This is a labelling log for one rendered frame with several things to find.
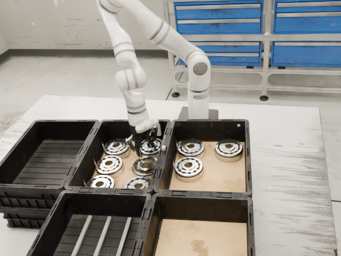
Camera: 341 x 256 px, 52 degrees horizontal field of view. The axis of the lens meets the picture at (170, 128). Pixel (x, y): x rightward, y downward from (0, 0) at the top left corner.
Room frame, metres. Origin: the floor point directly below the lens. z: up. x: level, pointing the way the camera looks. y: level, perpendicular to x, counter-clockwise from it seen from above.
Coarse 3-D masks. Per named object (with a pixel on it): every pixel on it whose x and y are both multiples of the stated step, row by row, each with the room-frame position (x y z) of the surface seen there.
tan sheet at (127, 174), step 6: (132, 144) 1.16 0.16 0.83; (132, 150) 1.12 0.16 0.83; (126, 156) 1.09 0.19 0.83; (132, 156) 1.08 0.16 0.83; (138, 156) 1.08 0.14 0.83; (126, 162) 1.05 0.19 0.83; (132, 162) 1.05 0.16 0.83; (126, 168) 1.02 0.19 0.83; (96, 174) 1.01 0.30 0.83; (126, 174) 0.98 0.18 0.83; (132, 174) 0.98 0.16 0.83; (114, 180) 0.96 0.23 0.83; (120, 180) 0.96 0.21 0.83; (126, 180) 0.95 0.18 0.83; (120, 186) 0.92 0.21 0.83
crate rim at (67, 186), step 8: (104, 120) 1.22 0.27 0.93; (112, 120) 1.21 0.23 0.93; (120, 120) 1.20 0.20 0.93; (160, 120) 1.16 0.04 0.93; (168, 120) 1.15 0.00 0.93; (96, 128) 1.17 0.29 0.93; (168, 128) 1.10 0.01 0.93; (88, 144) 1.07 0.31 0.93; (80, 160) 0.98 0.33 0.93; (160, 160) 0.92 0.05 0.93; (72, 176) 0.90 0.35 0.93; (152, 176) 0.85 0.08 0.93; (152, 184) 0.81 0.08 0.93; (144, 192) 0.78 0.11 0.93; (152, 192) 0.78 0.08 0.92
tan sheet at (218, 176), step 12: (204, 144) 1.10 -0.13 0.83; (204, 156) 1.03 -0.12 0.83; (204, 168) 0.96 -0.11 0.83; (216, 168) 0.95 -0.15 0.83; (228, 168) 0.94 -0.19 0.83; (240, 168) 0.94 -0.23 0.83; (204, 180) 0.90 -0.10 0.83; (216, 180) 0.89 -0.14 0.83; (228, 180) 0.88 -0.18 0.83; (240, 180) 0.88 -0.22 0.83
